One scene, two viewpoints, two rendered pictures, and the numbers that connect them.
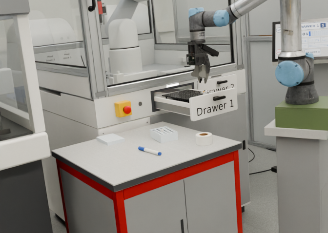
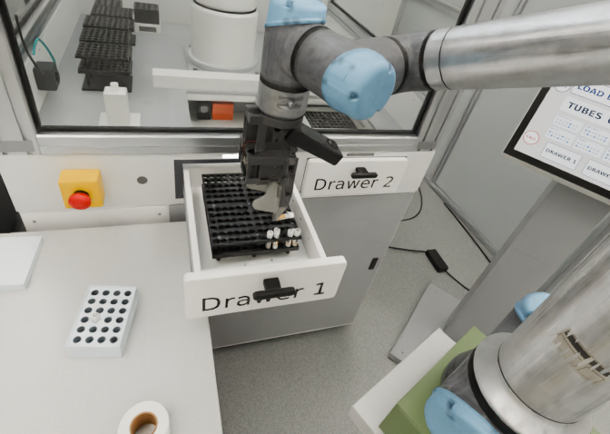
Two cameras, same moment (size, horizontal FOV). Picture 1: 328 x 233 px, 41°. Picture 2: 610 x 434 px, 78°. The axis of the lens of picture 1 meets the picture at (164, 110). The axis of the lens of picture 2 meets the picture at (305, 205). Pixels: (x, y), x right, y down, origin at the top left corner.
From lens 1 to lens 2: 1.66 m
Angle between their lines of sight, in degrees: 28
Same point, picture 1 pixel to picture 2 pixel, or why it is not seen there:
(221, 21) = (345, 103)
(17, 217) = not seen: outside the picture
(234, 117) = (371, 226)
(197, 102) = (207, 289)
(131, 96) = (115, 162)
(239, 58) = (432, 130)
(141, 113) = (144, 197)
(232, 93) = (329, 272)
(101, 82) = (11, 120)
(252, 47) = not seen: hidden behind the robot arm
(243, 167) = (359, 289)
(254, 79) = (479, 106)
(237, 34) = not seen: hidden behind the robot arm
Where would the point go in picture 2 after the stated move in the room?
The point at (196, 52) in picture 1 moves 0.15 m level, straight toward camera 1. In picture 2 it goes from (262, 147) to (207, 198)
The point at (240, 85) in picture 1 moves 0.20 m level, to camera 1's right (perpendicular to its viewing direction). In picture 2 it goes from (411, 178) to (479, 200)
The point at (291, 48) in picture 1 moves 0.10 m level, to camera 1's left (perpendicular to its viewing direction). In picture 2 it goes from (545, 405) to (433, 362)
